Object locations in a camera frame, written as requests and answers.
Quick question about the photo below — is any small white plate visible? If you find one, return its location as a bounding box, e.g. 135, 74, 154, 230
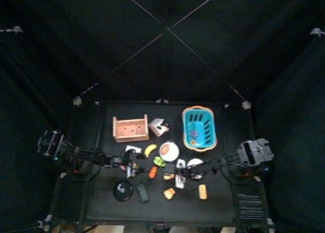
186, 157, 206, 168

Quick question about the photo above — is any yellow toy banana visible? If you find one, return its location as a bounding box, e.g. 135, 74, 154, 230
143, 143, 159, 158

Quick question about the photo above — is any orange toy bread piece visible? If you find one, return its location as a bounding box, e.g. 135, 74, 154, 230
162, 187, 178, 201

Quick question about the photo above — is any white plate with orange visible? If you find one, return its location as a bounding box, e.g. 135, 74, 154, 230
158, 140, 182, 163

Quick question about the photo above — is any orange toy carrot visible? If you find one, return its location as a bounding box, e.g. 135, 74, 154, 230
147, 165, 161, 181

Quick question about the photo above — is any black round plate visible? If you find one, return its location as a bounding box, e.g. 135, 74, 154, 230
112, 180, 135, 203

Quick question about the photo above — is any wooden open box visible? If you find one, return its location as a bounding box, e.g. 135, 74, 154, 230
112, 113, 151, 144

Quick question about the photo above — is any yellow orange toy stick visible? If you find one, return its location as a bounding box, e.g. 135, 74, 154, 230
197, 184, 210, 201

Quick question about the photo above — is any dark green toy vegetable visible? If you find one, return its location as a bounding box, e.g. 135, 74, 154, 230
135, 182, 151, 203

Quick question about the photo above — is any small white brown cube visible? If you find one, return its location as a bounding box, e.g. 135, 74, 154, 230
147, 117, 171, 138

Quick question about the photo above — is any blue basket with orange rim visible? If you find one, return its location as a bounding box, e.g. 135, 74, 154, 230
182, 105, 218, 153

